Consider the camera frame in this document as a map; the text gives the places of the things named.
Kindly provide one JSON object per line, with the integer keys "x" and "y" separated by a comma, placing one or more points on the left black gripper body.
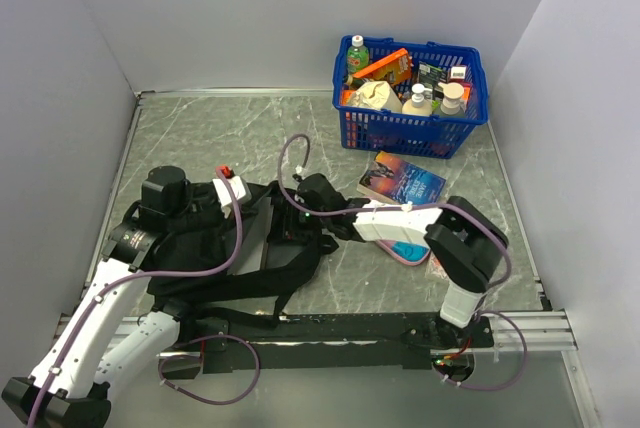
{"x": 200, "y": 213}

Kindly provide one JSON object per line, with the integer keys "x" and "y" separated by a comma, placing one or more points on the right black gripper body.
{"x": 298, "y": 226}

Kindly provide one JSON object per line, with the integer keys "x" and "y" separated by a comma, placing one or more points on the blue sunset cover book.
{"x": 392, "y": 180}

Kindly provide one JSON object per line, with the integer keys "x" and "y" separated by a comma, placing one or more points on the pink cartoon pencil case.
{"x": 404, "y": 253}

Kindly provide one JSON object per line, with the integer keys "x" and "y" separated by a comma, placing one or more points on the floral cover book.
{"x": 435, "y": 268}

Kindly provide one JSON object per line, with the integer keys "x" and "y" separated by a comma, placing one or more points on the white square notebook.
{"x": 252, "y": 256}

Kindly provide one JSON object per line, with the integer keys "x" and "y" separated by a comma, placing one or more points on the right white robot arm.
{"x": 472, "y": 251}

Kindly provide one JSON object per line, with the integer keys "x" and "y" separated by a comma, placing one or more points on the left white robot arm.
{"x": 166, "y": 234}

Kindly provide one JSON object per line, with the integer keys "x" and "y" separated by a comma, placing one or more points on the beige crumpled paper bag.
{"x": 376, "y": 95}

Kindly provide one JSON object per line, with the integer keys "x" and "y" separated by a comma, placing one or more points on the blue plastic shopping basket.
{"x": 433, "y": 136}

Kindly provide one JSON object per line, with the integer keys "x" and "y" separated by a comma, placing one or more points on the white pump lotion bottle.
{"x": 420, "y": 101}

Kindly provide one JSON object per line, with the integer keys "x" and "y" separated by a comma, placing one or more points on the green drink bottle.
{"x": 357, "y": 57}

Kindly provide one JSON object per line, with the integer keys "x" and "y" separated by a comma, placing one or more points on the orange snack box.
{"x": 395, "y": 68}

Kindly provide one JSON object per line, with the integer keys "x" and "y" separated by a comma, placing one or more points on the dark green packet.
{"x": 431, "y": 76}

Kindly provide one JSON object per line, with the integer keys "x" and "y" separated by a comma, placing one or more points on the beige cap pump bottle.
{"x": 452, "y": 104}

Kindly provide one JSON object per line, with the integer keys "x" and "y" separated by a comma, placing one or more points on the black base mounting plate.
{"x": 220, "y": 341}

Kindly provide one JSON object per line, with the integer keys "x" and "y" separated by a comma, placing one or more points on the small white red box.
{"x": 458, "y": 73}

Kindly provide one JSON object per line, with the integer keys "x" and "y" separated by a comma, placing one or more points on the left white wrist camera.
{"x": 228, "y": 184}

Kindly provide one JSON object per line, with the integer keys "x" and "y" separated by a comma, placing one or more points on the aluminium rail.
{"x": 543, "y": 331}

